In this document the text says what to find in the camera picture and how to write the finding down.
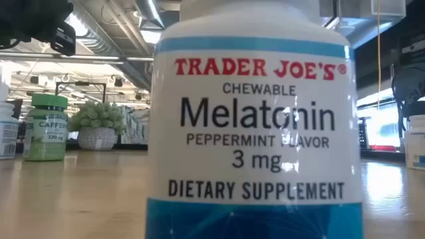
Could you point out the patterned draped cloth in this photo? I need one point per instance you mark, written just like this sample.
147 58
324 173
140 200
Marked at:
136 126

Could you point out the green potted plant white pot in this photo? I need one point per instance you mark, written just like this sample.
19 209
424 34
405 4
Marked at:
96 132

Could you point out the grey ceiling air unit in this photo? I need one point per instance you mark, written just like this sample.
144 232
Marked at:
365 26

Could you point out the silver ventilation duct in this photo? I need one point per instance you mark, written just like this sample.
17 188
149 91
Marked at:
147 11

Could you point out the black background metal frame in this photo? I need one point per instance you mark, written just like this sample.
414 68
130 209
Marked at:
79 83

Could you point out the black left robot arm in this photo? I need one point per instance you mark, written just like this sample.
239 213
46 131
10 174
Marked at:
23 20

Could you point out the white bottle white cap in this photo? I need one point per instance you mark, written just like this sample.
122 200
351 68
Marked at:
416 142

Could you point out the large white bottle striped label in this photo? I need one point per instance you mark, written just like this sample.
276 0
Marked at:
6 136

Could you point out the long ceiling light bar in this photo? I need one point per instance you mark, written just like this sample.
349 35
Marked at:
83 57

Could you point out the black plastic crate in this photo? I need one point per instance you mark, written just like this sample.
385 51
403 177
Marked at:
362 132

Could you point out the red tray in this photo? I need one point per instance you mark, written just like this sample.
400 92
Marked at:
382 148

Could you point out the green caffeine bottle green cap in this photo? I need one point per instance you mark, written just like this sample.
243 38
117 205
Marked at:
44 139

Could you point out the black monitor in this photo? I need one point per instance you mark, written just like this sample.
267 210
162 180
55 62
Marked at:
18 109

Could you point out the white melatonin bottle blue label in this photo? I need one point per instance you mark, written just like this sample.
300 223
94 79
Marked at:
252 132

